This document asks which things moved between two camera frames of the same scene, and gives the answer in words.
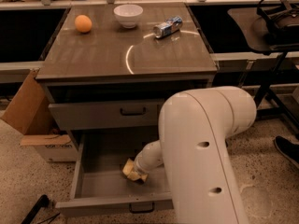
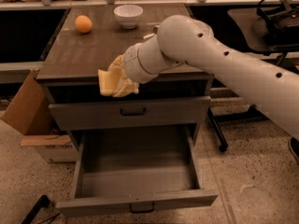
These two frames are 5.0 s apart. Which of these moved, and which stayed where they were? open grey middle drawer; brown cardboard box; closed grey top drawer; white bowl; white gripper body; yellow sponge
Moved: yellow sponge; white gripper body
Stayed: white bowl; closed grey top drawer; brown cardboard box; open grey middle drawer
